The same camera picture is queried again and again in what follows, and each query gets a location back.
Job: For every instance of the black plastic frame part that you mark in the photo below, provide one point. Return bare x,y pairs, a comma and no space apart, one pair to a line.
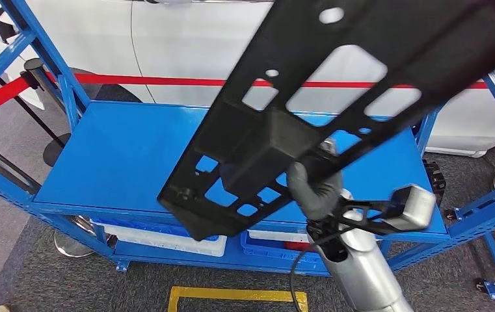
402,26

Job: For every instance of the black caster wheel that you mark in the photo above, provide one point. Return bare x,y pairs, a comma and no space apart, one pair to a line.
449,214

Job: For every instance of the black ribbed block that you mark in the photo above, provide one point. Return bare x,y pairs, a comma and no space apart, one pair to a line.
433,178

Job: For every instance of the white plastic bin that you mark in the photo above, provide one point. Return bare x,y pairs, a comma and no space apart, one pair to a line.
273,236
165,245

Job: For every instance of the white car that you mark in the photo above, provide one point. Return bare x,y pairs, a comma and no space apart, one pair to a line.
178,43

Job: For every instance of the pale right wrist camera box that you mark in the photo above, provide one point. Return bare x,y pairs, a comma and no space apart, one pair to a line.
415,211

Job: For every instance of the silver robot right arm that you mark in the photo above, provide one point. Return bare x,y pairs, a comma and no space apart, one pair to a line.
359,275

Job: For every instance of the small red item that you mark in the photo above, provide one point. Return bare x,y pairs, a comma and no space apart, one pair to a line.
294,246

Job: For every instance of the blue metal shelf rack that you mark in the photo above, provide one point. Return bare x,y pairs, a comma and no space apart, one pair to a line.
122,150

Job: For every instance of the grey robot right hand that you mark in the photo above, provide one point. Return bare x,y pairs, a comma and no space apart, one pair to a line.
316,194

